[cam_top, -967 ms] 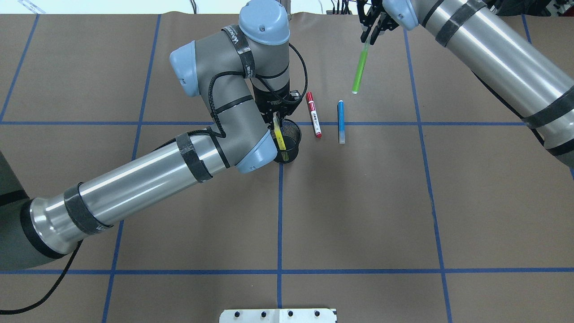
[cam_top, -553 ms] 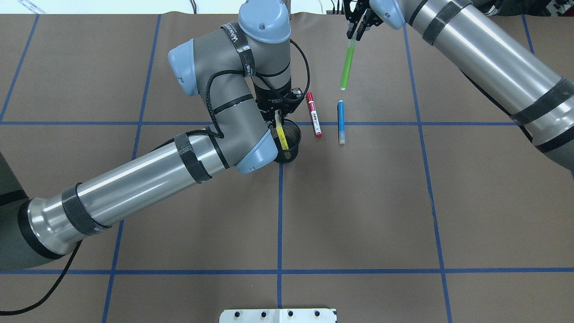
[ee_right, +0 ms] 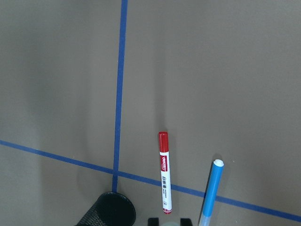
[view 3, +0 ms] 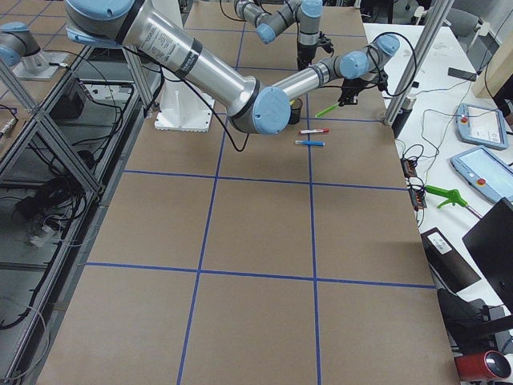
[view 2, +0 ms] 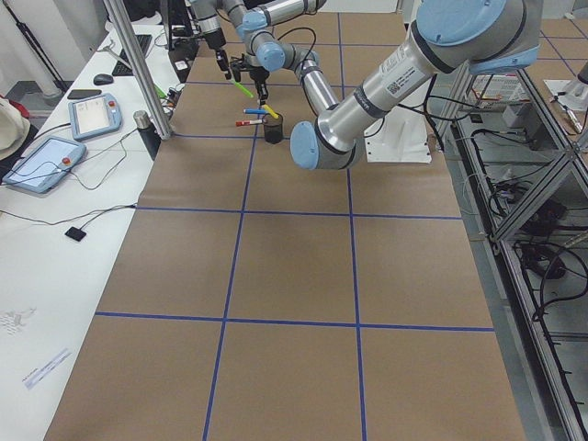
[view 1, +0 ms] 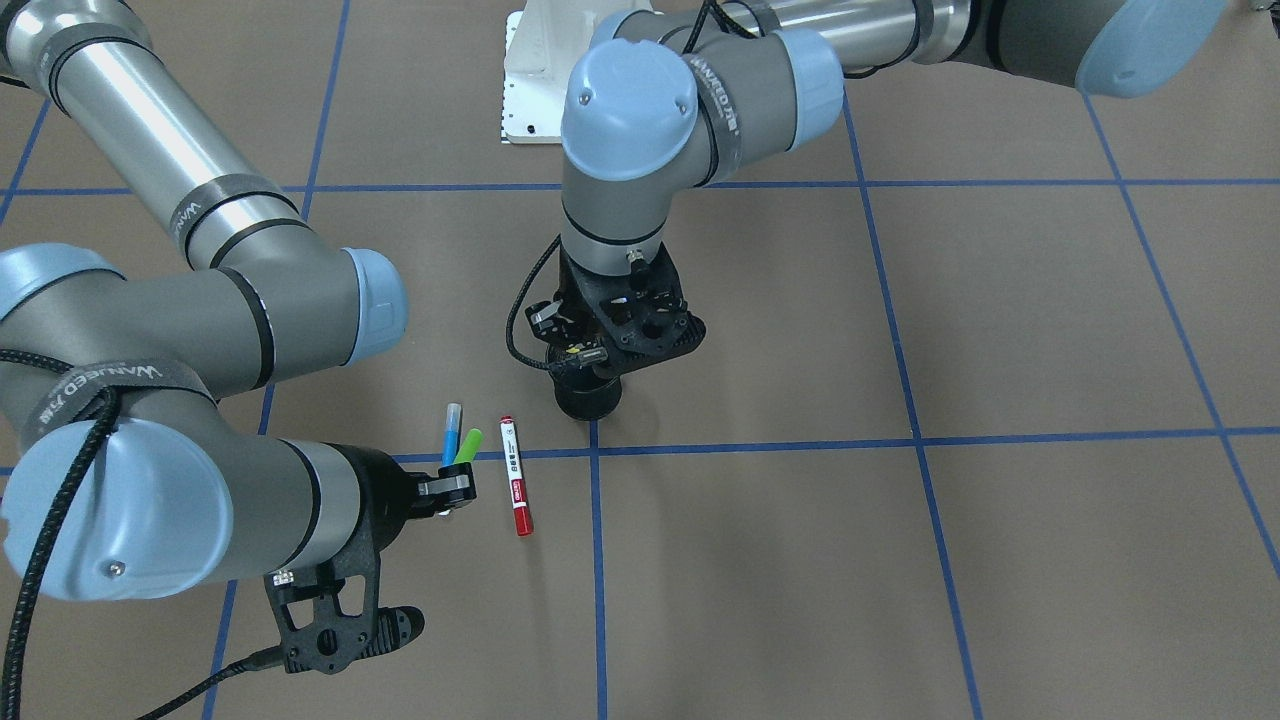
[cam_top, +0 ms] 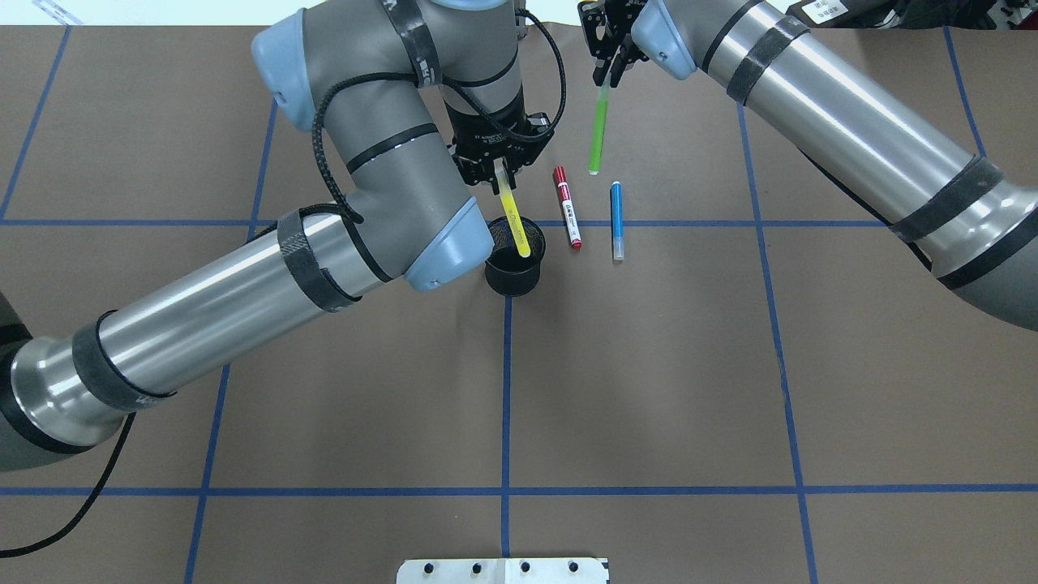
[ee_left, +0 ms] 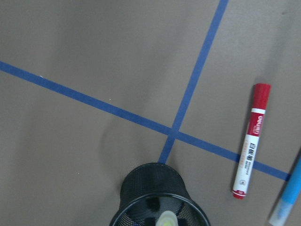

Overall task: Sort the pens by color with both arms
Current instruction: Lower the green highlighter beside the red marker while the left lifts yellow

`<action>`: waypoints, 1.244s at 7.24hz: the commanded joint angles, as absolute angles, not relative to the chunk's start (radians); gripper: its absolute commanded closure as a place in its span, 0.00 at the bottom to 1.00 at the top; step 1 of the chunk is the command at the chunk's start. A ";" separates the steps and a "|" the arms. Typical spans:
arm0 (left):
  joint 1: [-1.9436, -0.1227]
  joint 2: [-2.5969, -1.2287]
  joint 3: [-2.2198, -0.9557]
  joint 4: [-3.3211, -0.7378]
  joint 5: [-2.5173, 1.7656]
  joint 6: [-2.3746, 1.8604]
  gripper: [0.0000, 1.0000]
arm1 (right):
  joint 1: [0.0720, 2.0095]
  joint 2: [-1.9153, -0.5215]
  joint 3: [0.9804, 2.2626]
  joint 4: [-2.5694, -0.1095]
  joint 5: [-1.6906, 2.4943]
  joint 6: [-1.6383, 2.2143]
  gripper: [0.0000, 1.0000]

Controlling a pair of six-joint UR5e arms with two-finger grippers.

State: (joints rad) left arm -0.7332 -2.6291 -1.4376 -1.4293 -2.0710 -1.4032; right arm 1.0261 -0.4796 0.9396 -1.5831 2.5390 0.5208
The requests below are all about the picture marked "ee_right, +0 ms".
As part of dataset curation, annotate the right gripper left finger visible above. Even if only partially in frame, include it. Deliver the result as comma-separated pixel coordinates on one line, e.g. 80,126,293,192
147,218,159,226

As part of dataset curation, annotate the blue marker pen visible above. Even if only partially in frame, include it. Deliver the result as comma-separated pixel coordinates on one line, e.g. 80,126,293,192
198,159,224,226

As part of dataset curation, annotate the red marker pen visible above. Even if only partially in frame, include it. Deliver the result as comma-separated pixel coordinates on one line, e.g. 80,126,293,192
158,131,172,214

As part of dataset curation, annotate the black mesh pen cup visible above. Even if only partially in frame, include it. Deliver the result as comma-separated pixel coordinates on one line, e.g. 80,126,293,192
77,192,136,226

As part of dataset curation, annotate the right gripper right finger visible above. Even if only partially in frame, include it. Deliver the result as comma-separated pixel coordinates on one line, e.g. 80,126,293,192
180,218,192,226

